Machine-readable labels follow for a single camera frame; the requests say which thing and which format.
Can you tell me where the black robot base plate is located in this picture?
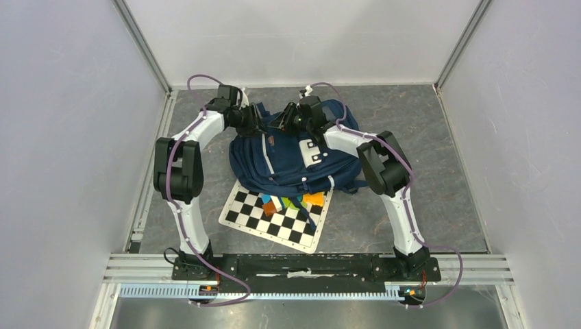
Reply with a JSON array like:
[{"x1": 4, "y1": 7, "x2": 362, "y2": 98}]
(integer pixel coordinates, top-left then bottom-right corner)
[{"x1": 171, "y1": 254, "x2": 441, "y2": 294}]

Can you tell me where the green toy block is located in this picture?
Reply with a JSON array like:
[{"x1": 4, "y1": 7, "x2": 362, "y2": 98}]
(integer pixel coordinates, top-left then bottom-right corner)
[{"x1": 281, "y1": 197, "x2": 303, "y2": 210}]

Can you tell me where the brown orange toy block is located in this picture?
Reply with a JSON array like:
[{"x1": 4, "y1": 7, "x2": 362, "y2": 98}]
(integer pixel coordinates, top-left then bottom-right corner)
[{"x1": 262, "y1": 201, "x2": 278, "y2": 217}]

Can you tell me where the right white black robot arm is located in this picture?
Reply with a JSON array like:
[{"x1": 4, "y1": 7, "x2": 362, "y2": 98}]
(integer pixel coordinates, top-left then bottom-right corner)
[{"x1": 267, "y1": 95, "x2": 430, "y2": 280}]

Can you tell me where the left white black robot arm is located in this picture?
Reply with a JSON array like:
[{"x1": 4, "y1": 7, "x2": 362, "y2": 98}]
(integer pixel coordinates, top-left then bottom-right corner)
[{"x1": 153, "y1": 84, "x2": 263, "y2": 280}]

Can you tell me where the aluminium frame rail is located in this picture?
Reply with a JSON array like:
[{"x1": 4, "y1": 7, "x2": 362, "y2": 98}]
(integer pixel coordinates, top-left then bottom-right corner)
[{"x1": 103, "y1": 254, "x2": 515, "y2": 302}]

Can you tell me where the navy blue backpack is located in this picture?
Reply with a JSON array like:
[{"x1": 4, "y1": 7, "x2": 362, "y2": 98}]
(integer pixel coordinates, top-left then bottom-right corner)
[{"x1": 229, "y1": 128, "x2": 368, "y2": 197}]

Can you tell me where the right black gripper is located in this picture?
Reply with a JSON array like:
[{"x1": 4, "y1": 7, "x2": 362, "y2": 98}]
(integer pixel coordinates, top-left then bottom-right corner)
[{"x1": 268, "y1": 102, "x2": 312, "y2": 137}]

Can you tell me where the black and white chessboard mat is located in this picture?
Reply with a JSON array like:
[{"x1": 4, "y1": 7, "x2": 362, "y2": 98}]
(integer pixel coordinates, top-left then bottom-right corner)
[{"x1": 219, "y1": 182, "x2": 333, "y2": 254}]

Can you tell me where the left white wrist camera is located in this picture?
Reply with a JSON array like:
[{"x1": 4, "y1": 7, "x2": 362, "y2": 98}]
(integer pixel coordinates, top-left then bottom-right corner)
[{"x1": 238, "y1": 88, "x2": 249, "y2": 108}]

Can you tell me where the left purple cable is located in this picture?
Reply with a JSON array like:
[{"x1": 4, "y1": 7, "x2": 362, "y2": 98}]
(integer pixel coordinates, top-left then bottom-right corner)
[{"x1": 164, "y1": 74, "x2": 253, "y2": 308}]

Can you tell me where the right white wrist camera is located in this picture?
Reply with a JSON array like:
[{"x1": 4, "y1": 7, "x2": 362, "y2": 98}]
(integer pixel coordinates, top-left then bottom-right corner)
[{"x1": 299, "y1": 85, "x2": 313, "y2": 99}]

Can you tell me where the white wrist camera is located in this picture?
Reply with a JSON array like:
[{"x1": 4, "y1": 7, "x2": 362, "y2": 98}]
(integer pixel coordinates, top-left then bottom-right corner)
[
  {"x1": 238, "y1": 88, "x2": 249, "y2": 108},
  {"x1": 299, "y1": 85, "x2": 313, "y2": 99}
]

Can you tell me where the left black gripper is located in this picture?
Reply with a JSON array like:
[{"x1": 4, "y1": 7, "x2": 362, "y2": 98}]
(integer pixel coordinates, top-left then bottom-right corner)
[{"x1": 230, "y1": 103, "x2": 268, "y2": 139}]

